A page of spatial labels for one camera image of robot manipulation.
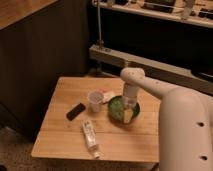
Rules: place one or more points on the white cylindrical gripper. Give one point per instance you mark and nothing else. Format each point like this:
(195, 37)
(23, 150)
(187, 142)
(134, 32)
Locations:
(129, 99)

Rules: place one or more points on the green ceramic bowl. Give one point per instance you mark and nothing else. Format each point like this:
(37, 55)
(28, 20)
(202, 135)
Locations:
(119, 113)

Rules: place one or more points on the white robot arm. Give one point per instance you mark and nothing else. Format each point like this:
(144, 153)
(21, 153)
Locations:
(185, 118)

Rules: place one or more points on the clear plastic cup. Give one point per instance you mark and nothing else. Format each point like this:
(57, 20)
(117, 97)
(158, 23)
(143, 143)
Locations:
(95, 99)

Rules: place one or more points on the wooden square table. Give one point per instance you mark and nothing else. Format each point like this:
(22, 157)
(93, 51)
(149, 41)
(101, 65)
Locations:
(61, 138)

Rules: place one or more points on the white tube with cap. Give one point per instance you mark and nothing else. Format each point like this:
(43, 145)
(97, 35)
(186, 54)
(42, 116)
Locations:
(90, 138)

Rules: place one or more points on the black rectangular remote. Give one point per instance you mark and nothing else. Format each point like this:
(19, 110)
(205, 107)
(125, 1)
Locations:
(75, 111)

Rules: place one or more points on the grey metal shelf rack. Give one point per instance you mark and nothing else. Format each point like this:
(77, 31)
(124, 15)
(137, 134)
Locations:
(171, 40)

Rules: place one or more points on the dark wooden cabinet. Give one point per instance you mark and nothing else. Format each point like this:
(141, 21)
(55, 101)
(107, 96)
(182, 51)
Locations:
(34, 53)

